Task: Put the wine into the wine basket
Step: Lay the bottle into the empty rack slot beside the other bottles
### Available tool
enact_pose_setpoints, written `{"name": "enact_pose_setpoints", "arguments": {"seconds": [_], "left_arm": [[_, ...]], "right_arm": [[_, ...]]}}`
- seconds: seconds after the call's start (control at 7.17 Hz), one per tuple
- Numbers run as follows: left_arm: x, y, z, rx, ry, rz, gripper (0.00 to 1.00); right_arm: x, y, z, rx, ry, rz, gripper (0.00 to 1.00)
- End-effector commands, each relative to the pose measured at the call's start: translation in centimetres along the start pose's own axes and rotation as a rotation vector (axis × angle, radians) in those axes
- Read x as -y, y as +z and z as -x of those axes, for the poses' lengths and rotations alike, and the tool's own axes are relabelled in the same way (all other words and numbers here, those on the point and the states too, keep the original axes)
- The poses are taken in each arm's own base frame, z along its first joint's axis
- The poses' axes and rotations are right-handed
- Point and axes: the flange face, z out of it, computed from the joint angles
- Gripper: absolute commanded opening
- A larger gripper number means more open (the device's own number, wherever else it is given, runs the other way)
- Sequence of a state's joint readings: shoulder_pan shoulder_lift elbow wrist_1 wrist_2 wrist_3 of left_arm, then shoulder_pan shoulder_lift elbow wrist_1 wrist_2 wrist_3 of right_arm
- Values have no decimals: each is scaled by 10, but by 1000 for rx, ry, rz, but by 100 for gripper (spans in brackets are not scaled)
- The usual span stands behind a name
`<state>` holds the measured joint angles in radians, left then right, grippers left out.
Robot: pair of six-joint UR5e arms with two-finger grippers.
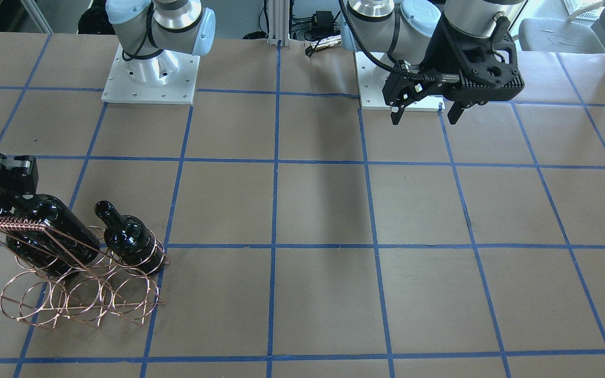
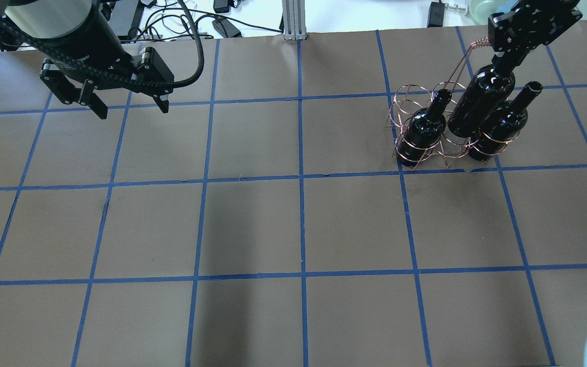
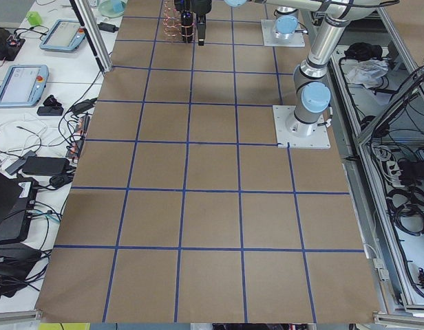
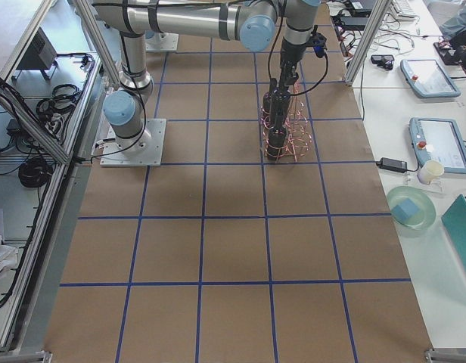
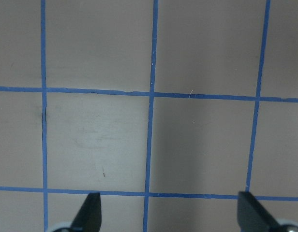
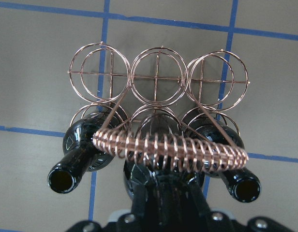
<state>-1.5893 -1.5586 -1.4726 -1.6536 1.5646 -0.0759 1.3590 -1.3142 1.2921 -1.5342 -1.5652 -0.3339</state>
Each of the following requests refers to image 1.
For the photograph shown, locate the aluminium frame post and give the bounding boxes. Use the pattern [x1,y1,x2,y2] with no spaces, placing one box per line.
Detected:
[264,0,293,49]

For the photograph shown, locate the grey office chair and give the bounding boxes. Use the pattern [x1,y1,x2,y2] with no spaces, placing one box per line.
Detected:
[518,1,605,54]

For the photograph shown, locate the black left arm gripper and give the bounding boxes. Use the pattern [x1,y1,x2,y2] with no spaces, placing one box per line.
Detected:
[382,14,524,126]

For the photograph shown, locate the far dark bottle in basket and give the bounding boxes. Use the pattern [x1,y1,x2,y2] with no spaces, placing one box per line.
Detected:
[94,200,163,277]

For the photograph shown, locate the copper wire wine basket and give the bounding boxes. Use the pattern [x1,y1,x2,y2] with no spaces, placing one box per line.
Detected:
[0,217,170,329]

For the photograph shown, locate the dark wine bottle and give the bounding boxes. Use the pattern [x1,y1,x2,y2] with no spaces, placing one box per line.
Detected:
[6,194,99,278]

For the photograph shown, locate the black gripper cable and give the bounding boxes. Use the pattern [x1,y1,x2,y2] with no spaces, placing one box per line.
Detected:
[338,0,440,80]

